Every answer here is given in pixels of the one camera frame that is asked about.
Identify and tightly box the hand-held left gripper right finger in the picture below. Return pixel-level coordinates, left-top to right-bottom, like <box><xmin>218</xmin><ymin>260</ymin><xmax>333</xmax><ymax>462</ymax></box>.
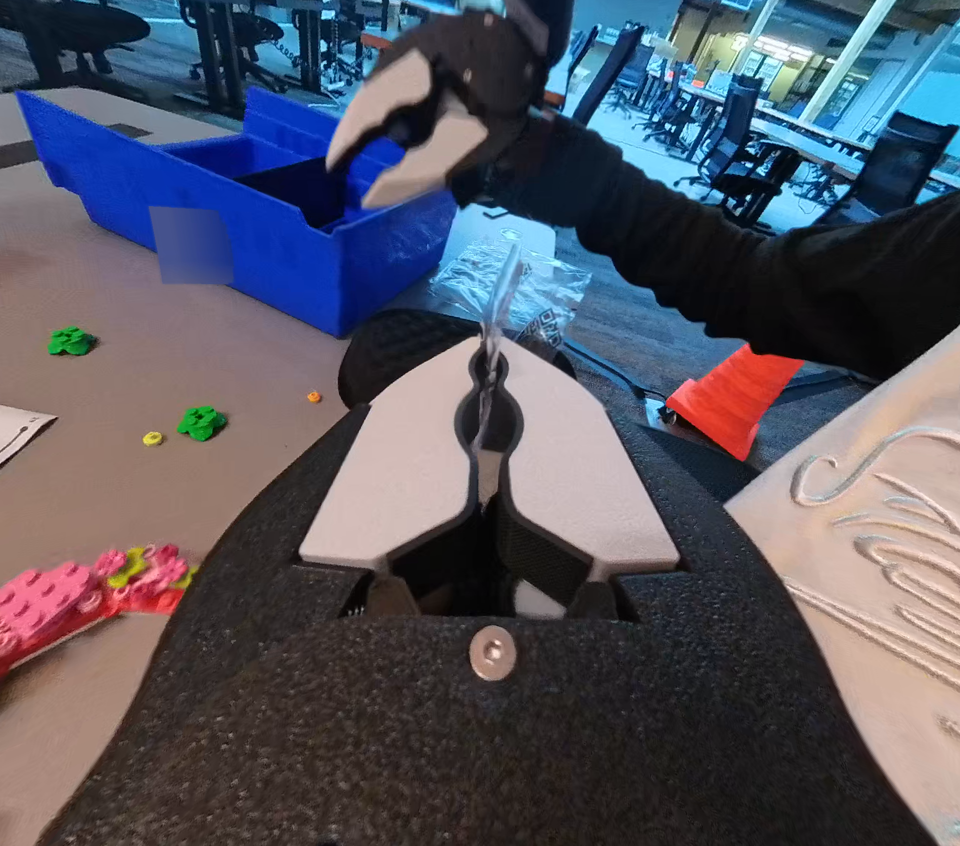
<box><xmin>497</xmin><ymin>336</ymin><xmax>681</xmax><ymax>584</ymax></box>

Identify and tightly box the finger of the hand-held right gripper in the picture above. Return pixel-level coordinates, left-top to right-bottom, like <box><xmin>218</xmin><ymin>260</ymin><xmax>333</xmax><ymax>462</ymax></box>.
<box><xmin>324</xmin><ymin>48</ymin><xmax>436</xmax><ymax>173</ymax></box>
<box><xmin>360</xmin><ymin>94</ymin><xmax>490</xmax><ymax>211</ymax></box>

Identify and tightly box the long white office table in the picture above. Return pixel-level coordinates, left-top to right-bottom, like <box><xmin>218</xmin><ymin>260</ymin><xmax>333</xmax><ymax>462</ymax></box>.
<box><xmin>750</xmin><ymin>107</ymin><xmax>960</xmax><ymax>190</ymax></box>

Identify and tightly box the instruction booklet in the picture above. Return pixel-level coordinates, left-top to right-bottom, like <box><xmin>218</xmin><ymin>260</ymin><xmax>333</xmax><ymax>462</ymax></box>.
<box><xmin>0</xmin><ymin>405</ymin><xmax>59</xmax><ymax>466</ymax></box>

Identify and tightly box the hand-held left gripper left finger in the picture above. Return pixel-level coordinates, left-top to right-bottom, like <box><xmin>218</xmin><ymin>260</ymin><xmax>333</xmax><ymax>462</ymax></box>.
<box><xmin>298</xmin><ymin>336</ymin><xmax>483</xmax><ymax>573</ymax></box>

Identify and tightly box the black textured round pad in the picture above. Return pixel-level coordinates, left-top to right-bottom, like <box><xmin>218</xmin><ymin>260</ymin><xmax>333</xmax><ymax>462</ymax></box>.
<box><xmin>337</xmin><ymin>309</ymin><xmax>579</xmax><ymax>412</ymax></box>

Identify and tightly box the green brick leaf piece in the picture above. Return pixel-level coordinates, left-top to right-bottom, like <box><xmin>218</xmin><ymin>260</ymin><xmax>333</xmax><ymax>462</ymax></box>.
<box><xmin>48</xmin><ymin>326</ymin><xmax>99</xmax><ymax>358</ymax></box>
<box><xmin>177</xmin><ymin>406</ymin><xmax>228</xmax><ymax>443</ymax></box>

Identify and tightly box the orange cone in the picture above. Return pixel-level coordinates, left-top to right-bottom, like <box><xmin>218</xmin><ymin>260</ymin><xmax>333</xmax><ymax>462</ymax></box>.
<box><xmin>665</xmin><ymin>343</ymin><xmax>806</xmax><ymax>463</ymax></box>

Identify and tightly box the black office chair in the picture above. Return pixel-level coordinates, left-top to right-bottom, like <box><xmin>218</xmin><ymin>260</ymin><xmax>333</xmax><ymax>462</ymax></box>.
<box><xmin>571</xmin><ymin>23</ymin><xmax>648</xmax><ymax>128</ymax></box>
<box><xmin>675</xmin><ymin>75</ymin><xmax>807</xmax><ymax>220</ymax></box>
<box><xmin>30</xmin><ymin>0</ymin><xmax>153</xmax><ymax>78</ymax></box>
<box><xmin>183</xmin><ymin>9</ymin><xmax>290</xmax><ymax>95</ymax></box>
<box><xmin>813</xmin><ymin>111</ymin><xmax>960</xmax><ymax>228</ymax></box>

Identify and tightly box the clear plastic bag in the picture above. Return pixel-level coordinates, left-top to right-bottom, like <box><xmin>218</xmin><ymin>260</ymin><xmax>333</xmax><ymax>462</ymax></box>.
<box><xmin>431</xmin><ymin>231</ymin><xmax>594</xmax><ymax>464</ymax></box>

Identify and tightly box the white support post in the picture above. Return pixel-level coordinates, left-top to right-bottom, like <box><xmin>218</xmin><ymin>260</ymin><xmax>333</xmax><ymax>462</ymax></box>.
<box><xmin>797</xmin><ymin>0</ymin><xmax>925</xmax><ymax>125</ymax></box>

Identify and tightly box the pink heart brick build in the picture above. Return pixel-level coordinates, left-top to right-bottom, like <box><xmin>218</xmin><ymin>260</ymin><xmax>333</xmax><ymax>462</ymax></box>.
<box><xmin>0</xmin><ymin>543</ymin><xmax>201</xmax><ymax>676</ymax></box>

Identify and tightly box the blue plastic bin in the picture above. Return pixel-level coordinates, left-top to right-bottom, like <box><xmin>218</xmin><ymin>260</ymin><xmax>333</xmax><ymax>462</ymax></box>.
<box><xmin>15</xmin><ymin>87</ymin><xmax>460</xmax><ymax>339</ymax></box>

